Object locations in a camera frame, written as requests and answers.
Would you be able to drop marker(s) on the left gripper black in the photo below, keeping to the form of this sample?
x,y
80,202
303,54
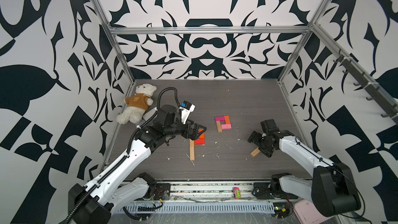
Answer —
x,y
193,135

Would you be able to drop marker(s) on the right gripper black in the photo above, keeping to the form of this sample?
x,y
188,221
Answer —
x,y
256,136

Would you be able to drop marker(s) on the orange block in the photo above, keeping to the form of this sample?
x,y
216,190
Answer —
x,y
202,136
227,119

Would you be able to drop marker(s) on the red block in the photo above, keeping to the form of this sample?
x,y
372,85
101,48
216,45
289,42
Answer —
x,y
199,142

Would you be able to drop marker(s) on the natural wood block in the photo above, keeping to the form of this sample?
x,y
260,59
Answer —
x,y
255,152
219,126
192,153
192,143

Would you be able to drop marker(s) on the magenta block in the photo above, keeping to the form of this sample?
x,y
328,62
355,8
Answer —
x,y
220,118

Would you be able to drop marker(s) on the light pink block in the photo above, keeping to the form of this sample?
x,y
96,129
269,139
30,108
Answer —
x,y
226,126

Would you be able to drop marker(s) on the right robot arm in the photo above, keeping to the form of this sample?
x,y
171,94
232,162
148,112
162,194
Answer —
x,y
331,188

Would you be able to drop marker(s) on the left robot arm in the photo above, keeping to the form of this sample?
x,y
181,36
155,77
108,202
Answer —
x,y
101,197

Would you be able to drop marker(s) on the white rectangular case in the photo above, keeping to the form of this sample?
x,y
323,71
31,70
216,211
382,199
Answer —
x,y
149,114

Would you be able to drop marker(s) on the white teddy bear brown shirt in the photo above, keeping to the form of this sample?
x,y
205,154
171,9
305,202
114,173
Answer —
x,y
137,105

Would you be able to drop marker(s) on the green circuit board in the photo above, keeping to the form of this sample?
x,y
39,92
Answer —
x,y
282,210

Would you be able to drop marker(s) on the pink tray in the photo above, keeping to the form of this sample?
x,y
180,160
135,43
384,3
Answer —
x,y
307,213

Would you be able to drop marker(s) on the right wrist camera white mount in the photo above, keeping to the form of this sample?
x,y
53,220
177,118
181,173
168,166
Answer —
x,y
269,127

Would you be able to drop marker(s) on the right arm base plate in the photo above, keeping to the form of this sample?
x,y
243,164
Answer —
x,y
263,191

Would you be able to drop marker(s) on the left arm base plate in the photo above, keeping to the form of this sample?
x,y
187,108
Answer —
x,y
159,191

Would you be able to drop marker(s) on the white cable duct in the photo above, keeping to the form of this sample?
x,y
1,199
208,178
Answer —
x,y
207,207

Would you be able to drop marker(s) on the wall hook rail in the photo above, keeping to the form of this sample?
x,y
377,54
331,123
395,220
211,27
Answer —
x,y
364,81

